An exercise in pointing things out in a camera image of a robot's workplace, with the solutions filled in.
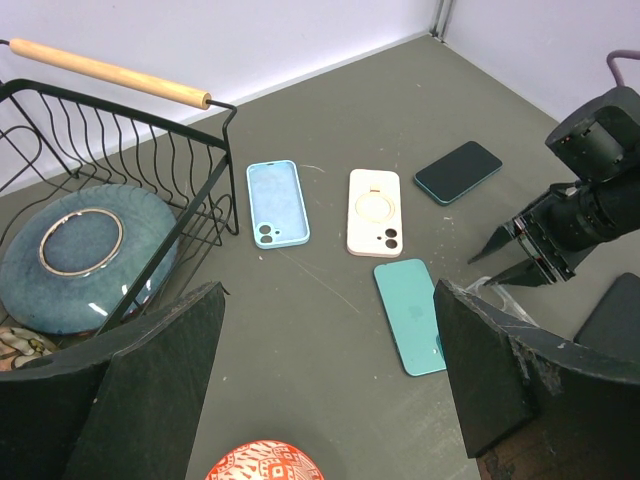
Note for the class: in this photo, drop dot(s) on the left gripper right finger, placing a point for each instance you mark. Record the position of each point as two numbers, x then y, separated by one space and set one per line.
532 405

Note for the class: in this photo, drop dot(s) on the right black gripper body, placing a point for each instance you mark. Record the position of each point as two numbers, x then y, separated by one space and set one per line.
559 231

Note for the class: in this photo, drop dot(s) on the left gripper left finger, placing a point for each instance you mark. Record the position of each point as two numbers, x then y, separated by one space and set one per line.
123 405

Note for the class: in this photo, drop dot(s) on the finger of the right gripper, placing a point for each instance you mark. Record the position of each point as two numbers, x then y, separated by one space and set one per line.
527 273
503 235

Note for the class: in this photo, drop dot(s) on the teal phone black screen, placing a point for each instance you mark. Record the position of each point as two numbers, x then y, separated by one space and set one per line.
458 172

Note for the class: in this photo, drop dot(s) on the light blue phone case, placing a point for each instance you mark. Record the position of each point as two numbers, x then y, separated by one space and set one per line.
277 207

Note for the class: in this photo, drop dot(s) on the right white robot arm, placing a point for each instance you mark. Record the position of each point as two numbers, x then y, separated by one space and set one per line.
599 143

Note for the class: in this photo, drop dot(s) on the clear phone case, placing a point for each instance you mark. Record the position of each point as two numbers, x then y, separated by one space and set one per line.
499 297

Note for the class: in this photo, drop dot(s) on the black phone case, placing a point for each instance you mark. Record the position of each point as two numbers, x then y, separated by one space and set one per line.
612 328

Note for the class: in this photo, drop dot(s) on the teal phone face down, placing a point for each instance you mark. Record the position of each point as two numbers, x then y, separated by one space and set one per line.
407 294

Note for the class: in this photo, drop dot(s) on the pink phone case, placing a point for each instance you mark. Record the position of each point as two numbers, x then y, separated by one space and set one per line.
374 218

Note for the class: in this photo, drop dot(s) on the red patterned bowl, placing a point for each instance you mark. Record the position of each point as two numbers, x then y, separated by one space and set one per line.
265 460

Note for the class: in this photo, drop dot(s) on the blue glazed plate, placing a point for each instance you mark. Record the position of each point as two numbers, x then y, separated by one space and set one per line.
71 263

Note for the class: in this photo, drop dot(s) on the black wire dish basket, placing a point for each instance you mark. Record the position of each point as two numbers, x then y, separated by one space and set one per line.
56 141

